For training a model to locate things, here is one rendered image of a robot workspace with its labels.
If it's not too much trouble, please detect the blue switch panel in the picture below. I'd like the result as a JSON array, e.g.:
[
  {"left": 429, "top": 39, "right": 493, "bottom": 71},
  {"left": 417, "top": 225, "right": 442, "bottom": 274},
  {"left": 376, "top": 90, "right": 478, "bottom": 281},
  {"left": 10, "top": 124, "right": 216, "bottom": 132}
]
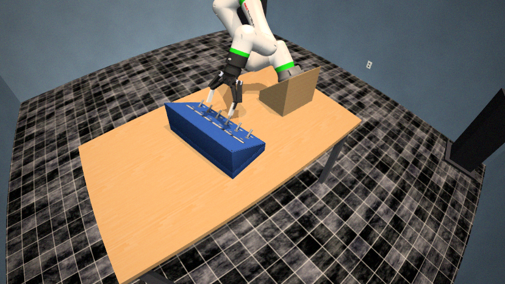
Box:
[{"left": 164, "top": 100, "right": 266, "bottom": 179}]

